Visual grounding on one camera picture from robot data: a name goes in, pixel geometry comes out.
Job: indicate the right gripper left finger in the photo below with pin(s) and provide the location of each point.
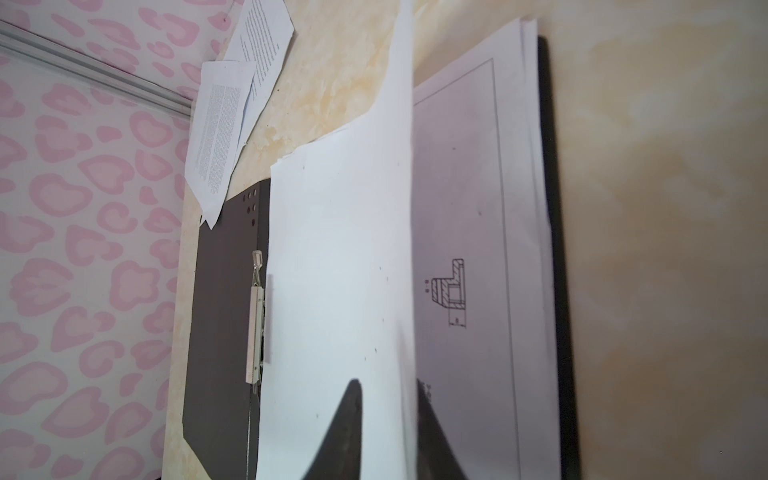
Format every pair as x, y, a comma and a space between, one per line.
339, 455

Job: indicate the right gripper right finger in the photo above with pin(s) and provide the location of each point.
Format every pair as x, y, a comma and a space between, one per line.
435, 458

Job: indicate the red folder black inside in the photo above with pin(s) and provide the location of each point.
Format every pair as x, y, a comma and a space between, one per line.
226, 357

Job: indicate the paper with diagram bottom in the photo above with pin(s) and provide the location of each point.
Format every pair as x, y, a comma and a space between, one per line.
482, 260

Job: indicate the white paper sheet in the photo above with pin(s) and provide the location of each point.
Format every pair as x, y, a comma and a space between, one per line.
340, 288

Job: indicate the left corner aluminium post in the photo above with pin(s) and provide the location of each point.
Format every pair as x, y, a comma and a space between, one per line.
35, 48

